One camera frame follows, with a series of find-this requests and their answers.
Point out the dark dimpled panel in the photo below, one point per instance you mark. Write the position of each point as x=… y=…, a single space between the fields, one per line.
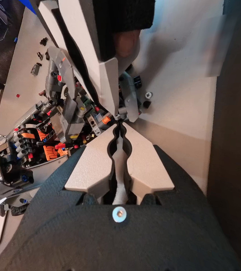
x=232 y=148

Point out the blue plastic box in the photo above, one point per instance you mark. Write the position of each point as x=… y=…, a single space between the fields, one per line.
x=30 y=5

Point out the small black lego piece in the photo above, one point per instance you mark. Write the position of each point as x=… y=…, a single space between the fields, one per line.
x=40 y=55
x=47 y=54

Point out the person's right hand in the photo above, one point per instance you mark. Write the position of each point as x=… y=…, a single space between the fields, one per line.
x=125 y=44

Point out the small metal screw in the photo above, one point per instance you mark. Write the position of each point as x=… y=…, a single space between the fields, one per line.
x=148 y=95

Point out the grey curved lego panel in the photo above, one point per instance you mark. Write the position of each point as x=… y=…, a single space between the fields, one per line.
x=131 y=99

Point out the dark grey angled lego beam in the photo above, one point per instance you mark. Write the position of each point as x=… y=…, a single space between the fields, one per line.
x=36 y=68

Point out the grey lego car model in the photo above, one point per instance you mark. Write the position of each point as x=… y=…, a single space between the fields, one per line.
x=69 y=110

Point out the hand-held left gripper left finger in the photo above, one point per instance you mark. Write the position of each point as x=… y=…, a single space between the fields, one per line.
x=88 y=169

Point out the black lego connector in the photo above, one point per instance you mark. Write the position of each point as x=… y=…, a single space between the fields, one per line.
x=137 y=81
x=44 y=41

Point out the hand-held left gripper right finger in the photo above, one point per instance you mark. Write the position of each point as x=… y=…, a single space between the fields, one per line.
x=152 y=169

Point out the black lego pin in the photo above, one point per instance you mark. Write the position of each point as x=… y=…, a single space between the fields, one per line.
x=42 y=92

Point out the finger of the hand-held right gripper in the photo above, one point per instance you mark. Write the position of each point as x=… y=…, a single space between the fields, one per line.
x=50 y=21
x=80 y=25

